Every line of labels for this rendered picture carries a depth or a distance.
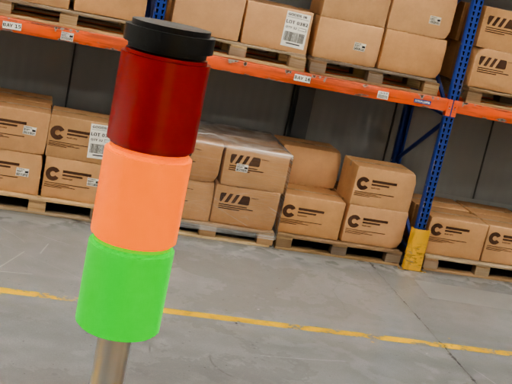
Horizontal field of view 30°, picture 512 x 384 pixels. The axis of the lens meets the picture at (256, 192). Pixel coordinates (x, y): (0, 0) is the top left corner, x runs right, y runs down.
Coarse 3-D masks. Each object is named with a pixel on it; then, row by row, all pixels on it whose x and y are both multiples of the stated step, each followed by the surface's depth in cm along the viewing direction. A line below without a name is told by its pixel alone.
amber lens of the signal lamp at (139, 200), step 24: (120, 168) 52; (144, 168) 52; (168, 168) 52; (120, 192) 52; (144, 192) 52; (168, 192) 53; (96, 216) 54; (120, 216) 52; (144, 216) 52; (168, 216) 53; (120, 240) 53; (144, 240) 53; (168, 240) 54
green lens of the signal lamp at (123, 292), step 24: (96, 240) 54; (96, 264) 54; (120, 264) 53; (144, 264) 53; (168, 264) 55; (96, 288) 54; (120, 288) 53; (144, 288) 54; (96, 312) 54; (120, 312) 54; (144, 312) 54; (96, 336) 54; (120, 336) 54; (144, 336) 55
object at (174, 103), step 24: (120, 72) 52; (144, 72) 51; (168, 72) 51; (192, 72) 51; (120, 96) 52; (144, 96) 51; (168, 96) 51; (192, 96) 52; (120, 120) 52; (144, 120) 51; (168, 120) 51; (192, 120) 52; (120, 144) 52; (144, 144) 51; (168, 144) 52; (192, 144) 53
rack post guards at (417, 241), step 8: (416, 232) 870; (424, 232) 872; (408, 240) 878; (416, 240) 872; (424, 240) 874; (408, 248) 876; (416, 248) 875; (424, 248) 876; (408, 256) 876; (416, 256) 877; (408, 264) 877; (416, 264) 879; (424, 272) 883
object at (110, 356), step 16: (128, 32) 51; (144, 32) 50; (160, 32) 50; (176, 32) 50; (192, 32) 51; (208, 32) 52; (144, 48) 51; (160, 48) 50; (176, 48) 50; (192, 48) 51; (208, 48) 52; (96, 352) 56; (112, 352) 56; (128, 352) 57; (96, 368) 56; (112, 368) 56
